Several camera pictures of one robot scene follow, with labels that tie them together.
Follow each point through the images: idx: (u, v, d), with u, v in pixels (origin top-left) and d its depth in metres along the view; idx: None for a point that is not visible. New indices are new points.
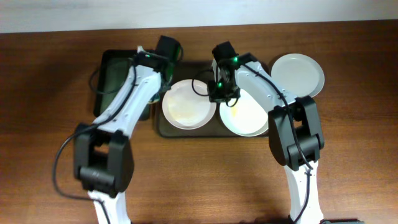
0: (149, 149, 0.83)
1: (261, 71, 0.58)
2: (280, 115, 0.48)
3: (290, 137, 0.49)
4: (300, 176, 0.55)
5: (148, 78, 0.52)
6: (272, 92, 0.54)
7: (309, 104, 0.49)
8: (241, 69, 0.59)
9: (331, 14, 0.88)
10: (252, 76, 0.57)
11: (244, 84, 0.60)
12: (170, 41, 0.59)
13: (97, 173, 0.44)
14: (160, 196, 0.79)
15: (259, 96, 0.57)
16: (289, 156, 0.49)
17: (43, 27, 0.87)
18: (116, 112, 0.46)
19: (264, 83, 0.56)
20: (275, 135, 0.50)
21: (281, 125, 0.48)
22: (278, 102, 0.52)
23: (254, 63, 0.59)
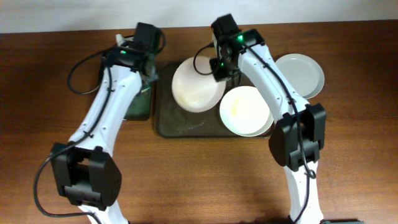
0: (138, 149, 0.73)
1: (270, 60, 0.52)
2: (288, 124, 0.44)
3: (295, 145, 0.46)
4: (299, 176, 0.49)
5: (124, 81, 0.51)
6: (281, 94, 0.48)
7: (319, 112, 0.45)
8: (247, 55, 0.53)
9: (334, 11, 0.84)
10: (260, 67, 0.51)
11: (249, 73, 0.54)
12: (148, 29, 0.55)
13: (83, 190, 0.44)
14: (151, 197, 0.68)
15: (264, 92, 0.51)
16: (290, 160, 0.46)
17: (37, 27, 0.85)
18: (91, 127, 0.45)
19: (272, 76, 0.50)
20: (280, 142, 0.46)
21: (289, 134, 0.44)
22: (288, 109, 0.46)
23: (261, 49, 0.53)
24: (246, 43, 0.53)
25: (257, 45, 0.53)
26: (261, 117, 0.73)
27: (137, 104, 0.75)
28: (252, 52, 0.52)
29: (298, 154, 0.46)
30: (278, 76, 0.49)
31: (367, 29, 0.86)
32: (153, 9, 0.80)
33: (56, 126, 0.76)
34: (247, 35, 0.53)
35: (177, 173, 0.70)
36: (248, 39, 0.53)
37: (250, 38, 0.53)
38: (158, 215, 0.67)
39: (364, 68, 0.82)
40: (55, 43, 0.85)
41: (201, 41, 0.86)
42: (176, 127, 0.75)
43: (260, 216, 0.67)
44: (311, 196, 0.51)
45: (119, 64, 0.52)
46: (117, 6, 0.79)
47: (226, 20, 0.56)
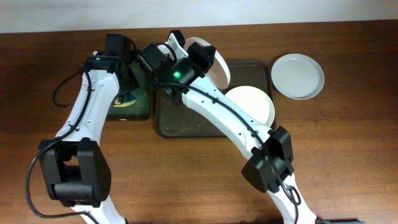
0: (137, 150, 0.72)
1: (216, 93, 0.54)
2: (260, 160, 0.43)
3: (271, 174, 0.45)
4: (282, 195, 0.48)
5: (103, 81, 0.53)
6: (240, 127, 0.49)
7: (282, 135, 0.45)
8: (191, 94, 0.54)
9: (333, 12, 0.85)
10: (211, 104, 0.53)
11: (201, 110, 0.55)
12: (116, 38, 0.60)
13: (74, 188, 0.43)
14: (149, 197, 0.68)
15: (223, 128, 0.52)
16: (269, 187, 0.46)
17: (40, 27, 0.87)
18: (77, 121, 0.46)
19: (224, 112, 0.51)
20: (255, 176, 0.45)
21: (263, 168, 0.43)
22: (254, 141, 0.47)
23: (201, 83, 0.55)
24: (183, 79, 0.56)
25: (197, 77, 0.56)
26: (261, 117, 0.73)
27: (138, 104, 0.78)
28: (195, 91, 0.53)
29: (275, 179, 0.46)
30: (232, 110, 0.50)
31: (367, 29, 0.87)
32: (150, 8, 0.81)
33: (55, 126, 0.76)
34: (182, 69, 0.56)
35: (177, 173, 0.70)
36: (185, 73, 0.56)
37: (187, 71, 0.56)
38: (158, 215, 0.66)
39: (364, 68, 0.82)
40: (56, 45, 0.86)
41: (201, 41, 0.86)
42: (176, 127, 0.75)
43: (260, 216, 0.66)
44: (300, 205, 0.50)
45: (96, 69, 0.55)
46: (114, 6, 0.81)
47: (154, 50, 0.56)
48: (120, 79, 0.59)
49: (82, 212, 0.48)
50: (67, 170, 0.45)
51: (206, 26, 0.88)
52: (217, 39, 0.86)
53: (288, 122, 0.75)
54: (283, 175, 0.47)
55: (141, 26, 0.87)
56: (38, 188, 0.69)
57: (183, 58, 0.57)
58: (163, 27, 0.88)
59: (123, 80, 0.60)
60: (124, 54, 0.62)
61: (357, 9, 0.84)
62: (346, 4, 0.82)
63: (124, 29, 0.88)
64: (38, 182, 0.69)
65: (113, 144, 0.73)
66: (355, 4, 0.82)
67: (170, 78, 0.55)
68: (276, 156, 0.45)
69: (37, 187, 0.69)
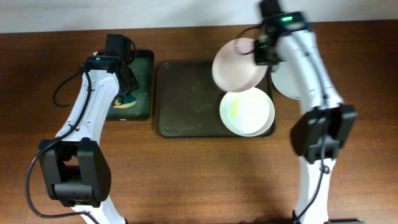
0: (137, 150, 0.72)
1: (313, 50, 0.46)
2: (315, 118, 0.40)
3: (318, 139, 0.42)
4: (313, 171, 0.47)
5: (103, 81, 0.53)
6: (315, 85, 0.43)
7: (349, 113, 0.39)
8: (291, 39, 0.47)
9: (332, 13, 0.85)
10: (299, 55, 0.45)
11: (285, 56, 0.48)
12: (117, 38, 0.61)
13: (74, 188, 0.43)
14: (149, 197, 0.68)
15: (297, 82, 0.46)
16: (306, 152, 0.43)
17: (40, 27, 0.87)
18: (77, 121, 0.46)
19: (311, 66, 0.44)
20: (301, 132, 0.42)
21: (314, 128, 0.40)
22: (319, 103, 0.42)
23: (304, 35, 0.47)
24: (291, 25, 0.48)
25: (303, 30, 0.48)
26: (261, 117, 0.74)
27: (138, 104, 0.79)
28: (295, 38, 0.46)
29: (317, 148, 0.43)
30: (318, 69, 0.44)
31: (367, 30, 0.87)
32: (151, 9, 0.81)
33: (56, 126, 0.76)
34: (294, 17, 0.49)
35: (177, 173, 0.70)
36: (294, 22, 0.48)
37: (298, 22, 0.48)
38: (158, 215, 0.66)
39: (364, 69, 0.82)
40: (57, 44, 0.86)
41: (202, 41, 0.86)
42: (176, 127, 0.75)
43: (260, 216, 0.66)
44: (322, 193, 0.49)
45: (96, 69, 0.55)
46: (113, 6, 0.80)
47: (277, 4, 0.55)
48: (120, 79, 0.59)
49: (83, 212, 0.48)
50: (67, 170, 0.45)
51: (206, 26, 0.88)
52: (217, 40, 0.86)
53: (288, 122, 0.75)
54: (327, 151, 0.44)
55: (141, 26, 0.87)
56: (38, 188, 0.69)
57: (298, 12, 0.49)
58: (163, 27, 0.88)
59: (123, 80, 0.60)
60: (124, 54, 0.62)
61: (357, 9, 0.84)
62: (346, 5, 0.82)
63: (125, 29, 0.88)
64: (37, 183, 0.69)
65: (113, 144, 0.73)
66: (356, 4, 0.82)
67: (277, 20, 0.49)
68: (331, 129, 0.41)
69: (37, 187, 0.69)
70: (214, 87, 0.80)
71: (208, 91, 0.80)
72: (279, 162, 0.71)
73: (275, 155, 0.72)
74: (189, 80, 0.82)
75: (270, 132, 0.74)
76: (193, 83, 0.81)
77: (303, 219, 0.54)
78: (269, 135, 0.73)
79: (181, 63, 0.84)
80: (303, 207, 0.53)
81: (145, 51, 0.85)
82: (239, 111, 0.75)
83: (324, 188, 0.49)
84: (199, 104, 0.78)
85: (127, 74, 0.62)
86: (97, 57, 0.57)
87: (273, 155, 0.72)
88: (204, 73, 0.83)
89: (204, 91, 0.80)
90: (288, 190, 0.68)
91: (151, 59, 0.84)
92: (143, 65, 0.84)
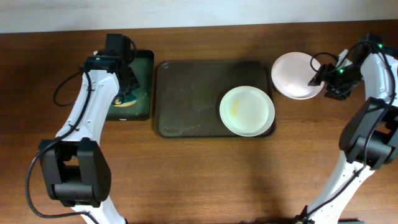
0: (137, 149, 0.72)
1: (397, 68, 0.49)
2: (377, 104, 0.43)
3: (368, 131, 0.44)
4: (346, 171, 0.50)
5: (103, 81, 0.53)
6: (385, 86, 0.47)
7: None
8: (378, 55, 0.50)
9: (332, 13, 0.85)
10: (382, 66, 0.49)
11: (367, 70, 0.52)
12: (116, 38, 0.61)
13: (74, 188, 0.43)
14: (149, 197, 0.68)
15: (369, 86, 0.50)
16: (352, 146, 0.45)
17: (40, 27, 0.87)
18: (77, 121, 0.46)
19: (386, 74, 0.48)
20: (357, 119, 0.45)
21: (371, 112, 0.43)
22: (385, 99, 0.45)
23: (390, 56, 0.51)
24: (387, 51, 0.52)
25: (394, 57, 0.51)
26: (261, 117, 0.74)
27: (138, 104, 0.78)
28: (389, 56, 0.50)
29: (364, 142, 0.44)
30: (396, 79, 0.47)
31: (367, 30, 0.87)
32: (151, 9, 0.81)
33: (56, 126, 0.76)
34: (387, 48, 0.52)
35: (177, 173, 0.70)
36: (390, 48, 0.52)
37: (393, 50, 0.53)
38: (157, 215, 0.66)
39: None
40: (58, 45, 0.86)
41: (202, 41, 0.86)
42: (176, 127, 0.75)
43: (260, 217, 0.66)
44: (344, 196, 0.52)
45: (96, 69, 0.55)
46: (113, 6, 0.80)
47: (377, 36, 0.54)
48: (120, 79, 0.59)
49: (82, 213, 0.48)
50: (67, 170, 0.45)
51: (207, 26, 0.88)
52: (217, 40, 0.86)
53: (288, 122, 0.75)
54: (372, 156, 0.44)
55: (141, 26, 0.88)
56: (39, 188, 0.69)
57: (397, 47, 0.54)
58: (163, 28, 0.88)
59: (123, 80, 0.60)
60: (124, 54, 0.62)
61: (357, 9, 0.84)
62: (346, 5, 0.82)
63: (124, 29, 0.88)
64: (38, 183, 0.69)
65: (113, 144, 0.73)
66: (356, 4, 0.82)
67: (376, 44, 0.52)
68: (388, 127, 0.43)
69: (37, 187, 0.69)
70: (214, 87, 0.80)
71: (208, 91, 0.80)
72: (279, 162, 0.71)
73: (275, 155, 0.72)
74: (190, 80, 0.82)
75: (270, 131, 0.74)
76: (193, 83, 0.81)
77: (313, 216, 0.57)
78: (269, 136, 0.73)
79: (181, 62, 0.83)
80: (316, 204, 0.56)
81: (146, 51, 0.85)
82: (239, 111, 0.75)
83: (350, 192, 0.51)
84: (199, 104, 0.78)
85: (127, 74, 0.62)
86: (97, 57, 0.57)
87: (272, 156, 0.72)
88: (204, 73, 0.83)
89: (204, 91, 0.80)
90: (288, 190, 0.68)
91: (151, 59, 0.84)
92: (143, 65, 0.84)
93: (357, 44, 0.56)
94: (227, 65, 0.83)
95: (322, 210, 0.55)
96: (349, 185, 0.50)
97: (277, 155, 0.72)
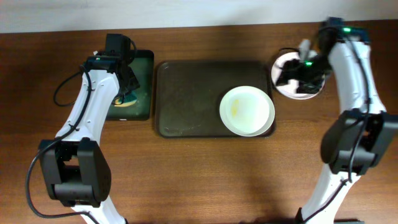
0: (137, 149, 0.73)
1: (365, 60, 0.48)
2: (355, 118, 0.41)
3: (349, 145, 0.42)
4: (333, 181, 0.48)
5: (103, 81, 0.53)
6: (359, 89, 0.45)
7: (388, 124, 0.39)
8: (346, 46, 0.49)
9: (332, 13, 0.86)
10: (352, 61, 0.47)
11: (336, 65, 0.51)
12: (116, 38, 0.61)
13: (74, 188, 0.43)
14: (150, 197, 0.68)
15: (342, 88, 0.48)
16: (336, 159, 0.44)
17: (40, 27, 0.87)
18: (77, 121, 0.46)
19: (358, 73, 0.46)
20: (336, 133, 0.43)
21: (350, 128, 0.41)
22: (360, 106, 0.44)
23: (360, 46, 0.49)
24: (353, 38, 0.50)
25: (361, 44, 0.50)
26: (262, 117, 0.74)
27: (138, 104, 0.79)
28: (356, 47, 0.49)
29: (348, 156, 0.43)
30: (367, 75, 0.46)
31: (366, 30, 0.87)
32: (151, 8, 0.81)
33: (56, 126, 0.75)
34: (353, 32, 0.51)
35: (176, 173, 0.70)
36: (356, 33, 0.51)
37: (360, 34, 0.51)
38: (157, 215, 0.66)
39: None
40: (58, 44, 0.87)
41: (202, 41, 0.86)
42: (176, 127, 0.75)
43: (260, 216, 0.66)
44: (334, 203, 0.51)
45: (96, 68, 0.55)
46: (114, 6, 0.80)
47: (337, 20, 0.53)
48: (120, 79, 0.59)
49: (82, 212, 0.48)
50: (67, 170, 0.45)
51: (207, 26, 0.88)
52: (217, 39, 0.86)
53: (288, 122, 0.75)
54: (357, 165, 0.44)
55: (141, 26, 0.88)
56: (39, 188, 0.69)
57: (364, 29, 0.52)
58: (163, 27, 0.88)
59: (123, 80, 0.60)
60: (124, 54, 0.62)
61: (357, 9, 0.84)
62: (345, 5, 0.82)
63: (124, 29, 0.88)
64: (38, 183, 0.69)
65: (113, 144, 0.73)
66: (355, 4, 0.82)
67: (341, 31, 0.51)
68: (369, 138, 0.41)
69: (37, 187, 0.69)
70: (214, 87, 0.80)
71: (208, 91, 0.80)
72: (278, 162, 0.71)
73: (275, 155, 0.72)
74: (190, 80, 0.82)
75: (270, 131, 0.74)
76: (193, 83, 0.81)
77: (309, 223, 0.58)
78: (269, 136, 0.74)
79: (181, 62, 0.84)
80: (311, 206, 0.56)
81: (146, 51, 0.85)
82: (239, 111, 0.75)
83: (340, 197, 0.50)
84: (199, 104, 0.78)
85: (127, 74, 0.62)
86: (97, 57, 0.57)
87: (272, 155, 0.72)
88: (204, 73, 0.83)
89: (204, 91, 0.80)
90: (288, 190, 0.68)
91: (150, 59, 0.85)
92: (143, 65, 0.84)
93: (320, 32, 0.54)
94: (227, 65, 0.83)
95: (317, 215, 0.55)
96: (338, 191, 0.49)
97: (277, 155, 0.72)
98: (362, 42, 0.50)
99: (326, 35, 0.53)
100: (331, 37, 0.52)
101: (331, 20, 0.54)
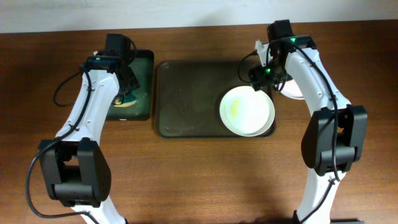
0: (137, 149, 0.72)
1: (318, 62, 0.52)
2: (326, 117, 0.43)
3: (329, 144, 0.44)
4: (321, 182, 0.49)
5: (103, 81, 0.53)
6: (322, 89, 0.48)
7: (359, 115, 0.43)
8: (296, 55, 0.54)
9: (329, 12, 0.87)
10: (307, 66, 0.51)
11: (295, 73, 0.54)
12: (117, 38, 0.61)
13: (74, 190, 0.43)
14: (149, 196, 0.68)
15: (307, 91, 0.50)
16: (319, 162, 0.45)
17: (41, 27, 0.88)
18: (77, 121, 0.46)
19: (316, 75, 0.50)
20: (313, 135, 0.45)
21: (324, 127, 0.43)
22: (328, 104, 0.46)
23: (311, 51, 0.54)
24: (300, 45, 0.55)
25: (309, 49, 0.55)
26: (262, 116, 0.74)
27: (138, 104, 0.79)
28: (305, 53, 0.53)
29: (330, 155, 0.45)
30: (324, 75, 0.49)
31: (364, 30, 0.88)
32: (151, 8, 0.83)
33: (55, 126, 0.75)
34: (299, 40, 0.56)
35: (177, 173, 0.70)
36: (302, 40, 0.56)
37: (305, 40, 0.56)
38: (157, 215, 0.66)
39: (363, 68, 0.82)
40: (58, 44, 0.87)
41: (201, 41, 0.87)
42: (176, 127, 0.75)
43: (260, 216, 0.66)
44: (328, 202, 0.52)
45: (96, 68, 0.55)
46: (114, 6, 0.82)
47: (282, 25, 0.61)
48: (120, 79, 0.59)
49: (83, 212, 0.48)
50: (68, 170, 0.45)
51: (207, 26, 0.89)
52: (217, 39, 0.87)
53: (288, 122, 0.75)
54: (341, 162, 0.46)
55: (141, 27, 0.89)
56: (39, 187, 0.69)
57: (307, 36, 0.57)
58: (163, 27, 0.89)
59: (123, 80, 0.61)
60: (124, 54, 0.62)
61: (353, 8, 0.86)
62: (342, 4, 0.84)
63: (124, 29, 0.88)
64: (38, 182, 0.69)
65: (113, 144, 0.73)
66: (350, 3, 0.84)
67: (287, 40, 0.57)
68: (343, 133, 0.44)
69: (37, 186, 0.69)
70: (214, 87, 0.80)
71: (208, 91, 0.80)
72: (278, 162, 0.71)
73: (275, 155, 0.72)
74: (190, 80, 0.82)
75: (270, 131, 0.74)
76: (193, 83, 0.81)
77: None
78: (269, 136, 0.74)
79: (181, 61, 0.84)
80: (307, 207, 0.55)
81: (146, 51, 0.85)
82: (239, 111, 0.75)
83: (331, 196, 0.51)
84: (199, 104, 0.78)
85: (127, 73, 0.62)
86: (97, 57, 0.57)
87: (272, 155, 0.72)
88: (203, 73, 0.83)
89: (204, 91, 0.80)
90: (289, 190, 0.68)
91: (150, 59, 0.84)
92: (143, 66, 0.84)
93: (272, 43, 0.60)
94: (227, 65, 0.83)
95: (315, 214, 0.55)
96: (329, 192, 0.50)
97: (277, 155, 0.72)
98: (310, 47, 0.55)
99: (276, 46, 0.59)
100: (282, 47, 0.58)
101: (275, 28, 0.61)
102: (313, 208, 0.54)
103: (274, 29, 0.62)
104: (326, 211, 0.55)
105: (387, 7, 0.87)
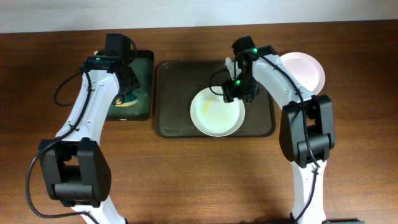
0: (136, 149, 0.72)
1: (281, 65, 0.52)
2: (293, 110, 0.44)
3: (302, 135, 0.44)
4: (305, 174, 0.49)
5: (103, 81, 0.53)
6: (287, 86, 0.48)
7: (325, 104, 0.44)
8: (259, 61, 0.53)
9: (329, 12, 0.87)
10: (270, 69, 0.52)
11: (262, 79, 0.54)
12: (117, 38, 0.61)
13: (73, 187, 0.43)
14: (150, 197, 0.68)
15: (275, 91, 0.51)
16: (298, 154, 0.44)
17: (41, 27, 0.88)
18: (77, 121, 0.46)
19: (281, 76, 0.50)
20: (286, 129, 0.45)
21: (293, 120, 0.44)
22: (293, 98, 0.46)
23: (272, 56, 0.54)
24: (262, 53, 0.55)
25: (270, 56, 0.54)
26: (231, 120, 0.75)
27: (138, 104, 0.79)
28: (265, 58, 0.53)
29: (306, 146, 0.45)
30: (288, 74, 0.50)
31: (364, 30, 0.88)
32: (151, 8, 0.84)
33: (55, 126, 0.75)
34: (260, 48, 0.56)
35: (177, 173, 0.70)
36: (263, 50, 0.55)
37: (265, 50, 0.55)
38: (157, 215, 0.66)
39: (362, 69, 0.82)
40: (58, 45, 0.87)
41: (201, 41, 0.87)
42: (176, 127, 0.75)
43: (260, 216, 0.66)
44: (316, 196, 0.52)
45: (97, 69, 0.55)
46: (114, 7, 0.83)
47: (247, 42, 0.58)
48: (121, 78, 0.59)
49: (83, 212, 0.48)
50: (68, 170, 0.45)
51: (207, 26, 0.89)
52: (217, 39, 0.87)
53: None
54: (318, 152, 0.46)
55: (141, 27, 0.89)
56: (40, 187, 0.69)
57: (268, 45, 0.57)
58: (163, 27, 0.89)
59: (124, 80, 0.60)
60: (125, 53, 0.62)
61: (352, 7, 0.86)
62: (340, 5, 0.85)
63: (124, 30, 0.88)
64: (38, 182, 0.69)
65: (113, 144, 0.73)
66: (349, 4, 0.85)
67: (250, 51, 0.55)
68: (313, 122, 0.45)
69: (37, 187, 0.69)
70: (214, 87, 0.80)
71: None
72: (279, 162, 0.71)
73: (275, 154, 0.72)
74: (189, 80, 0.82)
75: (270, 131, 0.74)
76: (193, 83, 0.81)
77: None
78: (269, 136, 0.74)
79: (183, 61, 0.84)
80: (301, 207, 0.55)
81: (146, 51, 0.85)
82: (210, 111, 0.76)
83: (318, 188, 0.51)
84: None
85: (125, 73, 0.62)
86: (97, 57, 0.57)
87: (272, 155, 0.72)
88: (203, 72, 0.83)
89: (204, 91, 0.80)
90: (288, 190, 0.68)
91: (150, 59, 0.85)
92: (143, 66, 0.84)
93: (237, 57, 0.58)
94: None
95: (308, 213, 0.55)
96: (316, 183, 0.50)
97: (277, 155, 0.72)
98: (271, 54, 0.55)
99: (241, 58, 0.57)
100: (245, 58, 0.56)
101: (240, 43, 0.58)
102: (305, 204, 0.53)
103: (239, 44, 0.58)
104: (321, 211, 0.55)
105: (387, 7, 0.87)
